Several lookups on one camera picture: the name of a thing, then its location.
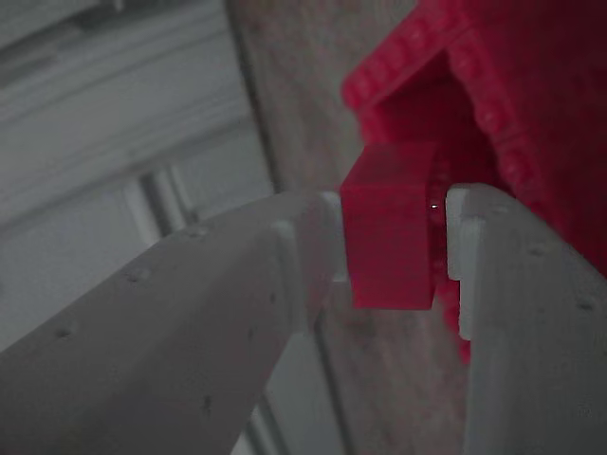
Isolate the red brick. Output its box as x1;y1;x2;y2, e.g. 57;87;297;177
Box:
339;141;438;312

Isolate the white panelled furniture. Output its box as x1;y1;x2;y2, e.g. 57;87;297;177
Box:
0;0;352;455

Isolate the red brick structure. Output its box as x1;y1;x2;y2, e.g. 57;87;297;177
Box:
340;0;607;367

